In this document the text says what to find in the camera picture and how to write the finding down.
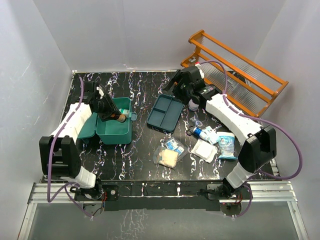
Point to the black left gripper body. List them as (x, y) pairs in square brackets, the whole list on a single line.
[(102, 102)]

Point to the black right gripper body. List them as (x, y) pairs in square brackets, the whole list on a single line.
[(182, 91)]

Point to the amber medicine bottle orange cap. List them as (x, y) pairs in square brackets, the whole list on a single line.
[(119, 117)]

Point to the teal medicine kit box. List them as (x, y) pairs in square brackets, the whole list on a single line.
[(111, 132)]

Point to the blue divided tray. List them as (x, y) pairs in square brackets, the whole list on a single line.
[(165, 113)]

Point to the blue cotton swab bag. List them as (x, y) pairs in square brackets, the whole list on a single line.
[(226, 145)]

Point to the white bottle green label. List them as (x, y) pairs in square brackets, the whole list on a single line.
[(125, 112)]

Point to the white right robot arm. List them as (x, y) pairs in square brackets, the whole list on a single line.
[(258, 143)]

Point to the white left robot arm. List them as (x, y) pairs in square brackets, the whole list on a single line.
[(58, 152)]

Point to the clear measuring cup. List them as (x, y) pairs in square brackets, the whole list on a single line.
[(193, 106)]

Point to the clear tape roll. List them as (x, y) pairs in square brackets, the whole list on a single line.
[(198, 123)]

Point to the blue labelled spray bottle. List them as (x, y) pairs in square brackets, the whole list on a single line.
[(192, 130)]

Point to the blue bandage packets bag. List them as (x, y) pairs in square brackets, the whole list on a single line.
[(176, 146)]

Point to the orange wooden shelf rack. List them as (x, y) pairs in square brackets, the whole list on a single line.
[(250, 87)]

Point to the white gauze pack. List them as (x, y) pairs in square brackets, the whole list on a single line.
[(204, 150)]

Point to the cotton balls clear bag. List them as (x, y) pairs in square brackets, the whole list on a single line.
[(165, 157)]

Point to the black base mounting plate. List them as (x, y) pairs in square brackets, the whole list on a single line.
[(161, 195)]

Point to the aluminium frame rail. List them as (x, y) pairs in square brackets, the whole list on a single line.
[(167, 210)]

